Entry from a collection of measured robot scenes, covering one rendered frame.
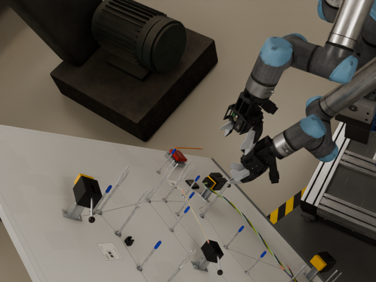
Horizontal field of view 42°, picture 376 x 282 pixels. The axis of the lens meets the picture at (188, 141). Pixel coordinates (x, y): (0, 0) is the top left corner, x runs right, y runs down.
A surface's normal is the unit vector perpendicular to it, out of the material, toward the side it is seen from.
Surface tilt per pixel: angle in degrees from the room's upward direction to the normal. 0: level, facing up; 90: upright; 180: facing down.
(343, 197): 0
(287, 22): 0
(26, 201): 54
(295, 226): 0
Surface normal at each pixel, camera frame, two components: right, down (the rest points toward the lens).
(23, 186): 0.55, -0.77
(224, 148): -0.17, -0.55
